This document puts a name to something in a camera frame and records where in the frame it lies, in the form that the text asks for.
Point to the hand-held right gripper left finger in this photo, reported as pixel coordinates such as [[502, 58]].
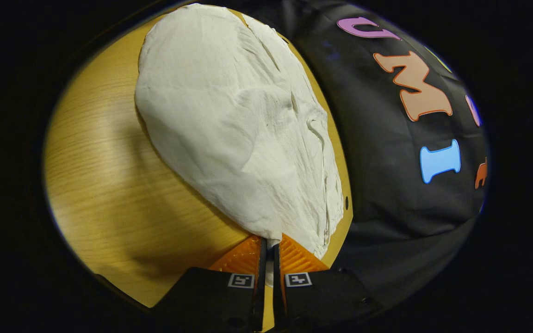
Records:
[[260, 277]]

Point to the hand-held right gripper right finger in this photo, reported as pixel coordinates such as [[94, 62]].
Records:
[[277, 282]]

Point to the white jeans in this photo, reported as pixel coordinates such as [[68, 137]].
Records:
[[229, 125]]

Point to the black backdrop cloth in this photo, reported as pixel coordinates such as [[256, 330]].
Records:
[[377, 175]]

